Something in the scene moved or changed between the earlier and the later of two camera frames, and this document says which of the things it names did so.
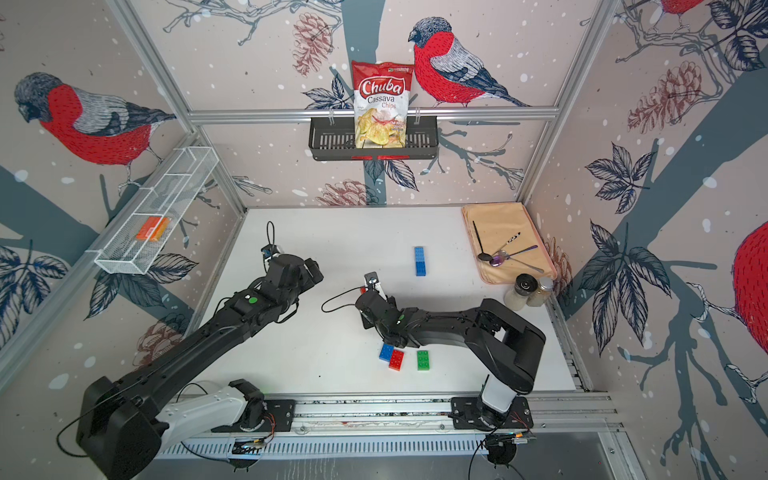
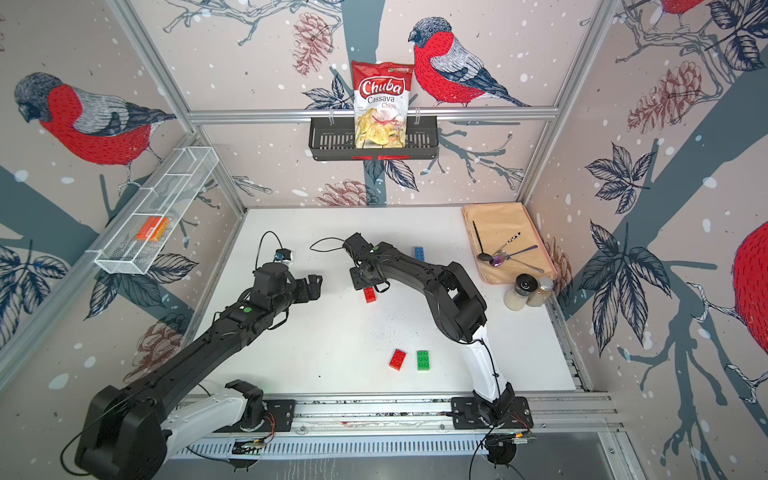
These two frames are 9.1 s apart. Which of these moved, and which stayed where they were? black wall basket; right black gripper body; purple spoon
Moved: right black gripper body
Stayed: black wall basket; purple spoon
